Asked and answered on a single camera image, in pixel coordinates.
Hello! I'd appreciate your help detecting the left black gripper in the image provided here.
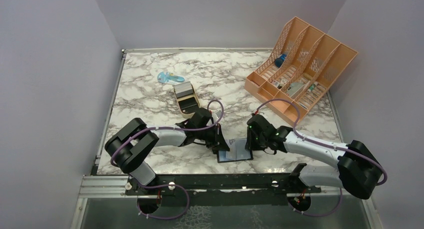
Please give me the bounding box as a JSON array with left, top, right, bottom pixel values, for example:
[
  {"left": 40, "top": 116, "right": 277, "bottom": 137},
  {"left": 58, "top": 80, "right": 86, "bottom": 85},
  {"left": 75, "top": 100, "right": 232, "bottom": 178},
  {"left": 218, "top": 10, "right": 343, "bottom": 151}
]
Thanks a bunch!
[{"left": 195, "top": 123, "right": 230, "bottom": 152}]

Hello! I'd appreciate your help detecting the gold oval tray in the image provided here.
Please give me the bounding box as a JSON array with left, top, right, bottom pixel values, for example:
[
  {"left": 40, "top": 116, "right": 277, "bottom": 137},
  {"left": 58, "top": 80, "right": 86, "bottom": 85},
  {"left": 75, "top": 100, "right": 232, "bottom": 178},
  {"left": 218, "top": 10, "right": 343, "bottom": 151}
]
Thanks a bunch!
[{"left": 173, "top": 86, "right": 201, "bottom": 119}]

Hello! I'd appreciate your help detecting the black card holder wallet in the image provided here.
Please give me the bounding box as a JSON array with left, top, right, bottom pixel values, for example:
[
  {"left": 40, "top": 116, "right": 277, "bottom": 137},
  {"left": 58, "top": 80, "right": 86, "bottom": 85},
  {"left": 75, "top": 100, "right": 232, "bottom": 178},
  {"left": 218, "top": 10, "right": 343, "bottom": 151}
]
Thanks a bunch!
[{"left": 217, "top": 138, "right": 254, "bottom": 163}]

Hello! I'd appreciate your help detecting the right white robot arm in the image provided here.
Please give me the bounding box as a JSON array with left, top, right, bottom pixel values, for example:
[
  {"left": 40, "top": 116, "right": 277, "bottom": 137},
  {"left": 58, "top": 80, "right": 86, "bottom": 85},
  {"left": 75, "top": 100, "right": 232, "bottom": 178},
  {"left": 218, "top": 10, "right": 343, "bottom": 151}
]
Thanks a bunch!
[{"left": 245, "top": 114, "right": 384, "bottom": 200}]

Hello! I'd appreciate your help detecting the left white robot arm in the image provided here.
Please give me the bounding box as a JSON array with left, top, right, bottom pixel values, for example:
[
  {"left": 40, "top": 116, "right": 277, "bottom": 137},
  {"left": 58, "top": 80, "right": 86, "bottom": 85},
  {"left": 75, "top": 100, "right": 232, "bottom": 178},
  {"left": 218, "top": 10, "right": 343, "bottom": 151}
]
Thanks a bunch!
[{"left": 104, "top": 107, "right": 230, "bottom": 195}]

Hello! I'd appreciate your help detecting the small box in rack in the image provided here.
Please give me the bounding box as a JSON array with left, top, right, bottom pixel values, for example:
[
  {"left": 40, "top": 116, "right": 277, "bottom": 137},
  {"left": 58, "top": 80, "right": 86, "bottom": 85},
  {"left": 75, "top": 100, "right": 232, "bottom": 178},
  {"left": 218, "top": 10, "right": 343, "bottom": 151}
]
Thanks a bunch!
[{"left": 271, "top": 78, "right": 288, "bottom": 89}]

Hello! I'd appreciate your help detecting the blue blister pack item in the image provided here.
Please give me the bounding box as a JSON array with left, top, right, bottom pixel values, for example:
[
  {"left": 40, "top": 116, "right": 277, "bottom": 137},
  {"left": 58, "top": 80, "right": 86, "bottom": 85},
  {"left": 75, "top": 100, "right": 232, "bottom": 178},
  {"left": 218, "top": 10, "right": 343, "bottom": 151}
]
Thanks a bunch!
[{"left": 156, "top": 71, "right": 185, "bottom": 85}]

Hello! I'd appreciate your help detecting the grey pouch in rack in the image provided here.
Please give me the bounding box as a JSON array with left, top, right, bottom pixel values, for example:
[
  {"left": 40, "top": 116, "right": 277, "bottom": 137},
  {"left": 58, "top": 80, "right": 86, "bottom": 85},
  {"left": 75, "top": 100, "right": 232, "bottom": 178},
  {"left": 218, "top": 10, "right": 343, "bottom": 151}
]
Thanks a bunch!
[{"left": 286, "top": 82, "right": 305, "bottom": 99}]

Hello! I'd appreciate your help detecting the blue round object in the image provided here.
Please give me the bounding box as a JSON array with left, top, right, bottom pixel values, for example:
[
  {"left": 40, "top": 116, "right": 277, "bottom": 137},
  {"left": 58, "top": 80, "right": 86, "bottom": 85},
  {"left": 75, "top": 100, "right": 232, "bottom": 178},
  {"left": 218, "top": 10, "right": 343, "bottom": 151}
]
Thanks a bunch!
[{"left": 274, "top": 53, "right": 287, "bottom": 68}]

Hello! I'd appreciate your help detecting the orange file organizer rack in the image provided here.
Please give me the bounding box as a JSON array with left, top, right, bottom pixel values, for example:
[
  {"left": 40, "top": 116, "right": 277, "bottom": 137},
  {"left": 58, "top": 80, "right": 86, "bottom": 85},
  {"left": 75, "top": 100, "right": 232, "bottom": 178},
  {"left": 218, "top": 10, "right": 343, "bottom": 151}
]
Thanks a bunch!
[{"left": 244, "top": 16, "right": 358, "bottom": 125}]

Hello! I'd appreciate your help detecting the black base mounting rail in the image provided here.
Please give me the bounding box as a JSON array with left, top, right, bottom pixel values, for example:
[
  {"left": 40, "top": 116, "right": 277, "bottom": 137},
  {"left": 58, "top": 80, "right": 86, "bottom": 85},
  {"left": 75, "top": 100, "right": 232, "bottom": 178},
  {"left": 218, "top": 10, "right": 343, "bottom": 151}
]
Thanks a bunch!
[{"left": 125, "top": 173, "right": 322, "bottom": 207}]

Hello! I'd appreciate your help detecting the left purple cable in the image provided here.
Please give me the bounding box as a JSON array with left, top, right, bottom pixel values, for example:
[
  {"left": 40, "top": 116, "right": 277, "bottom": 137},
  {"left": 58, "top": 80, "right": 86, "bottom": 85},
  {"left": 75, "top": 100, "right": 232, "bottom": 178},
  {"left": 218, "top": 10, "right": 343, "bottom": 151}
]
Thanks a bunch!
[{"left": 109, "top": 99, "right": 225, "bottom": 220}]

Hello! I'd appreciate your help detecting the purple cable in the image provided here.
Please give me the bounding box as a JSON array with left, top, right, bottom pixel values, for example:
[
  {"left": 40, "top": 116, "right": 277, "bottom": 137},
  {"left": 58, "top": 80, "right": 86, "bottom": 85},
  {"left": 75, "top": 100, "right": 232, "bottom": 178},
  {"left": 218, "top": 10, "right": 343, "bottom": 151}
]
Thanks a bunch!
[
  {"left": 109, "top": 99, "right": 225, "bottom": 220},
  {"left": 252, "top": 98, "right": 388, "bottom": 218}
]

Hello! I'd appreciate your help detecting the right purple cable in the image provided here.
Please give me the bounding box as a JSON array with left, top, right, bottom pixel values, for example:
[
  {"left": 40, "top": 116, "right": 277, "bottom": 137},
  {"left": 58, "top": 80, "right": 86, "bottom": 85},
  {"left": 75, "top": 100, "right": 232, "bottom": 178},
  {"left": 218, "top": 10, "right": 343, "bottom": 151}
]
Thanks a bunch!
[{"left": 252, "top": 98, "right": 388, "bottom": 218}]

